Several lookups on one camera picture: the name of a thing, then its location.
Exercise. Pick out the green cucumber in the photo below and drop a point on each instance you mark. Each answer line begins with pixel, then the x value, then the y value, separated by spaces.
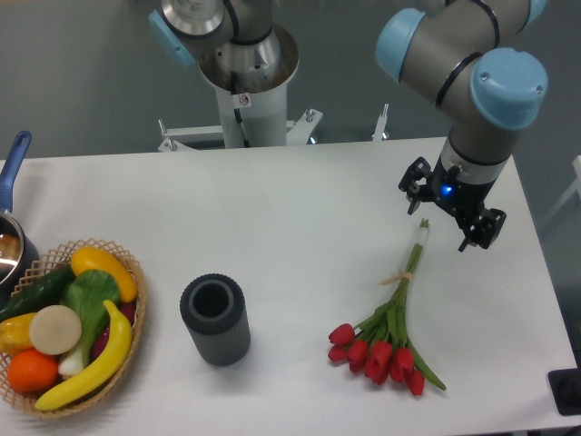
pixel 45 291

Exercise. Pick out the dark red vegetable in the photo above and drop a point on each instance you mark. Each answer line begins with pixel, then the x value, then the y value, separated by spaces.
pixel 128 310

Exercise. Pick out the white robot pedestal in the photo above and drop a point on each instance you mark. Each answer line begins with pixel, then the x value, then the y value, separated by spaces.
pixel 250 83

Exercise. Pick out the black device at edge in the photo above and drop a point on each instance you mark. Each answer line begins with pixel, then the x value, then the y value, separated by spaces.
pixel 565 387

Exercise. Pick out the dark grey ribbed vase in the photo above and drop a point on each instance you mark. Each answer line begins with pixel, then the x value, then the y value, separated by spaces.
pixel 213 309

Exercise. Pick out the white frame at right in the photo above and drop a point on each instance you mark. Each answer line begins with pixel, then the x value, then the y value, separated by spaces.
pixel 567 199

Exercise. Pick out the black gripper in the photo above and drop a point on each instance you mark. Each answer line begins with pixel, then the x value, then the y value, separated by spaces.
pixel 462 200

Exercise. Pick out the beige round disc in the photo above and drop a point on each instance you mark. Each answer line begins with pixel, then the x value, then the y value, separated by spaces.
pixel 55 329

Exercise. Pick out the blue handled saucepan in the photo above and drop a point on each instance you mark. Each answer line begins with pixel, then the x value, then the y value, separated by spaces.
pixel 17 252

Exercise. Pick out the woven wicker basket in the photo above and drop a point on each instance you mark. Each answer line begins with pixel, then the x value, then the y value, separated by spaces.
pixel 47 263

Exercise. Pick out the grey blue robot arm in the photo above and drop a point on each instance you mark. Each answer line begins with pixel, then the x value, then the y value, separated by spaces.
pixel 457 59

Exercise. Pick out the orange fruit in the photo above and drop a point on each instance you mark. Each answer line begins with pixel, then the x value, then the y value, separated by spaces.
pixel 31 371

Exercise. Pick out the green bok choy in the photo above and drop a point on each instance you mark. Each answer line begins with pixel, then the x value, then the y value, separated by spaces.
pixel 85 296

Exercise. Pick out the yellow bell pepper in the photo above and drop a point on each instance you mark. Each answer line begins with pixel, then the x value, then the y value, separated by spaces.
pixel 15 334

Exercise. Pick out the red tulip bouquet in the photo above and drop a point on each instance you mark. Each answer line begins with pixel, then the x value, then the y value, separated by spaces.
pixel 380 347

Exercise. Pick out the yellow squash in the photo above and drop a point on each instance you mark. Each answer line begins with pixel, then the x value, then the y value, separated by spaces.
pixel 92 258

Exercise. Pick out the yellow banana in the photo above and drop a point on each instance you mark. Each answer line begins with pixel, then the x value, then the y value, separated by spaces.
pixel 99 371

